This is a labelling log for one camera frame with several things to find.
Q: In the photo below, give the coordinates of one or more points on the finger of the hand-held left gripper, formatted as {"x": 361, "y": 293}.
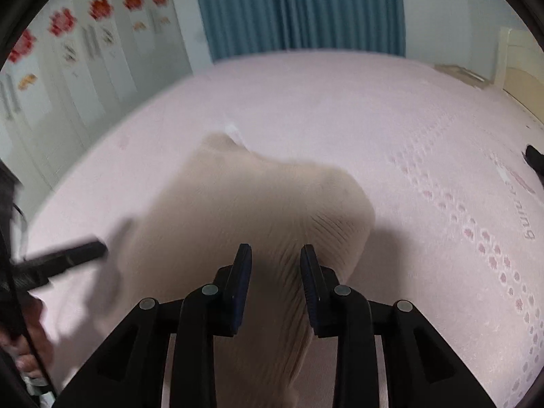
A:
{"x": 68, "y": 257}

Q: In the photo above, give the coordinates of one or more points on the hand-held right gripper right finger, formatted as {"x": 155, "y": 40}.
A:
{"x": 310, "y": 293}

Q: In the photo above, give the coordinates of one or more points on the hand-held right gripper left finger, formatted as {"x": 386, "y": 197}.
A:
{"x": 238, "y": 289}

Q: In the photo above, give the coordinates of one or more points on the beige ribbed knit garment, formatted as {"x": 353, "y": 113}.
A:
{"x": 255, "y": 204}

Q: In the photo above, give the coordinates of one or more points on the person's left hand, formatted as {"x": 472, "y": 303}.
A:
{"x": 38, "y": 344}

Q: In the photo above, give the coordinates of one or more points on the white wardrobe with flower decals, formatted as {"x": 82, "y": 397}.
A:
{"x": 85, "y": 85}

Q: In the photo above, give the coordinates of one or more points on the pink patterned bed mattress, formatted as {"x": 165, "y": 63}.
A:
{"x": 340, "y": 114}

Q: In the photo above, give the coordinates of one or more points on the black cloth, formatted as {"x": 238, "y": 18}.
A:
{"x": 536, "y": 159}

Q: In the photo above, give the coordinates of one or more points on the blue curtain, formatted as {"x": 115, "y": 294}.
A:
{"x": 297, "y": 4}

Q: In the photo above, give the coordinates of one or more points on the cream wooden headboard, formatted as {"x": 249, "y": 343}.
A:
{"x": 518, "y": 63}

